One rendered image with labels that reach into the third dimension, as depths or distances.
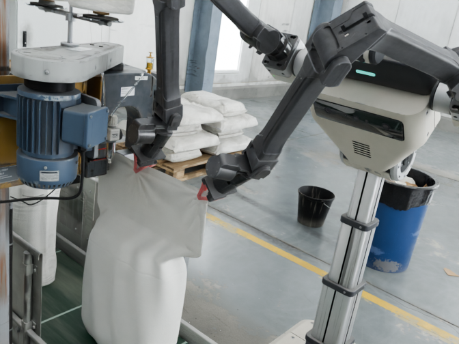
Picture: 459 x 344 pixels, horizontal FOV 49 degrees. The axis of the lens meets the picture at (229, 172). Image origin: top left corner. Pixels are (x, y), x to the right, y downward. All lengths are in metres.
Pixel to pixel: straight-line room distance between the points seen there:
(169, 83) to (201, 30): 6.20
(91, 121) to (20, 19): 4.11
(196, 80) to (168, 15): 6.36
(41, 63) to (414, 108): 0.95
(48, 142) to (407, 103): 0.95
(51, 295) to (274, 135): 1.33
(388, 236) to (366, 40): 2.63
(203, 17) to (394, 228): 4.93
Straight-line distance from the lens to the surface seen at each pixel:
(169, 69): 1.38
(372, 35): 0.99
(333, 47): 1.00
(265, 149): 1.20
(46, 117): 1.28
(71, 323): 2.06
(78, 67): 1.27
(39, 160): 1.32
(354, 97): 1.50
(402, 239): 3.56
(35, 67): 1.25
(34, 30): 5.41
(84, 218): 2.51
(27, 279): 1.86
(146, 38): 7.04
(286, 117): 1.12
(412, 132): 1.48
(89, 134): 1.26
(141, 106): 1.71
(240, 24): 1.47
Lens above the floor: 1.61
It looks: 19 degrees down
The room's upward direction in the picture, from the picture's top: 9 degrees clockwise
